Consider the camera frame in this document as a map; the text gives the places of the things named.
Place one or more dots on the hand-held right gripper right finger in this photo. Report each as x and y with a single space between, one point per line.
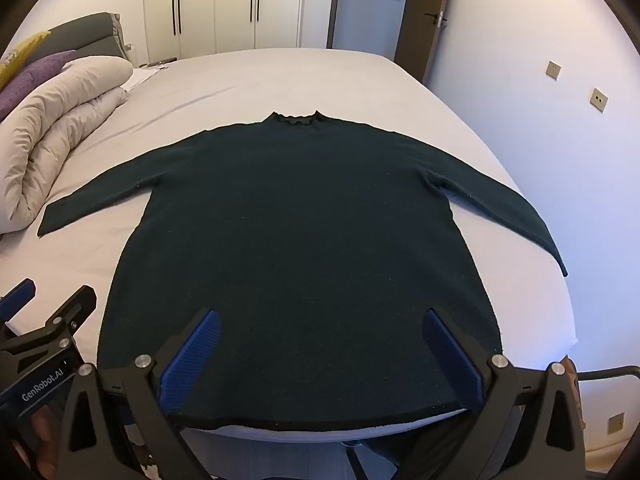
450 360

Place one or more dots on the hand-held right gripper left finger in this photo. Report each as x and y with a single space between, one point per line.
192 362

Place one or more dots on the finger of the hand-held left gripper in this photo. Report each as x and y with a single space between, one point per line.
77 305
20 294

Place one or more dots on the dark green sweater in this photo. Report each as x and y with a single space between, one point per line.
300 235

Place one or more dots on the orange brown cloth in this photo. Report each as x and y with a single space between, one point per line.
574 390

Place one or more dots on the beige duvet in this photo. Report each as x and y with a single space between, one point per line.
60 110

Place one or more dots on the purple pillow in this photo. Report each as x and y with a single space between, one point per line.
35 72

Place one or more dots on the yellow pillow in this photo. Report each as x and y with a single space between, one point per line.
17 52

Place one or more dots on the grey headboard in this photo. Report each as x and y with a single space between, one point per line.
80 32

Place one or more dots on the white bed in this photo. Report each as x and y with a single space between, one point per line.
300 80

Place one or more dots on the brown door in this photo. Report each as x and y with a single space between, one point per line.
425 45

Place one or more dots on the white wardrobe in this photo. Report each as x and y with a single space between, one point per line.
230 5

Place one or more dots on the wall socket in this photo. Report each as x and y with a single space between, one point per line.
598 100
616 423
553 70

